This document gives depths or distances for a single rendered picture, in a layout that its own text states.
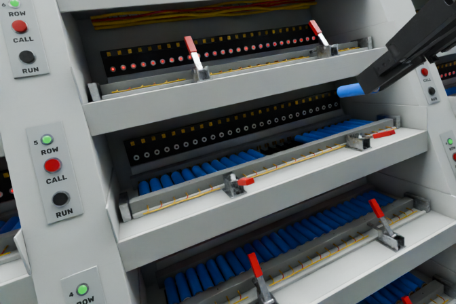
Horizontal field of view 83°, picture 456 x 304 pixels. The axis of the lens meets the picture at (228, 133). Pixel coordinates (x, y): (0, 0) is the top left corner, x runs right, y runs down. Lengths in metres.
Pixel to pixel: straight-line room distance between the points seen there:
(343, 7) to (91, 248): 0.72
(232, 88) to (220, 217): 0.20
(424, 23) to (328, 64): 0.25
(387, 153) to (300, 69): 0.23
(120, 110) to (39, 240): 0.19
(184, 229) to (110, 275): 0.10
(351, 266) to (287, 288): 0.12
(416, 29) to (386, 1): 0.40
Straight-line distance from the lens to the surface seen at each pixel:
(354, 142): 0.55
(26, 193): 0.40
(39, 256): 0.41
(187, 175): 0.48
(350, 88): 0.43
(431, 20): 0.31
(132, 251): 0.40
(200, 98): 0.41
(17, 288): 0.42
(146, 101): 0.40
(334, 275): 0.54
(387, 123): 0.66
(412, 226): 0.67
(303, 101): 0.67
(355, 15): 0.74
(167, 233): 0.39
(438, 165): 0.68
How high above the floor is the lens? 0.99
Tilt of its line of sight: 5 degrees up
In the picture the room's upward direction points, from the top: 17 degrees counter-clockwise
